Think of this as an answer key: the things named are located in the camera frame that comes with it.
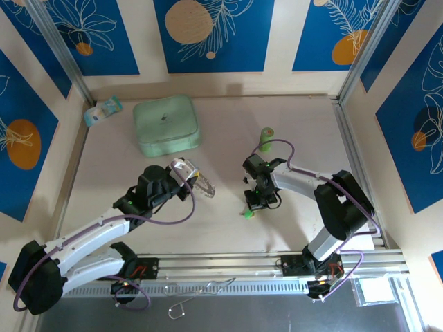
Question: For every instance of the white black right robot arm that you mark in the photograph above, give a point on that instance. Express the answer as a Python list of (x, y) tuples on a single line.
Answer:
[(294, 180)]

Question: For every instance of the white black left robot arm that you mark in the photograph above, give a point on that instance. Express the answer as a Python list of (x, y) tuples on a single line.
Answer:
[(90, 228)]

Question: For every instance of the green cylindrical bottle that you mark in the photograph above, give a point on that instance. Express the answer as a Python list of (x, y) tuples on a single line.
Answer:
[(266, 141)]

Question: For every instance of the mint green zipper case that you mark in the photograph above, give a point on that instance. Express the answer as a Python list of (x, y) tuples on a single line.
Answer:
[(162, 124)]

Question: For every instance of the blue wet wipes packet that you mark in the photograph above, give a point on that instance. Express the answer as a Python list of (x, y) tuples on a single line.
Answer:
[(102, 112)]

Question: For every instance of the clear plastic bag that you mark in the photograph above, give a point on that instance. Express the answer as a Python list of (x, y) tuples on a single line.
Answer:
[(375, 292)]

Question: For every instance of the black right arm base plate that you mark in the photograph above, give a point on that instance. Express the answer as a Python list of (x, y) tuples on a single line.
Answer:
[(290, 266)]

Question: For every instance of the aluminium side rail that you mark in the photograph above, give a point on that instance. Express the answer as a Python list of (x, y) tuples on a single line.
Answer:
[(352, 145), (71, 173)]

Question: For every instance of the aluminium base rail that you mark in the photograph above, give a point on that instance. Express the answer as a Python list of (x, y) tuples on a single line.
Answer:
[(214, 266)]

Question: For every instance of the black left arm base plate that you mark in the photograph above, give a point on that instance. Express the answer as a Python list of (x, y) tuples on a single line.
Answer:
[(149, 268)]

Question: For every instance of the aluminium frame post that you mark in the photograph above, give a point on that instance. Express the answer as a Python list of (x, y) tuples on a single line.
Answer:
[(367, 52), (63, 52)]

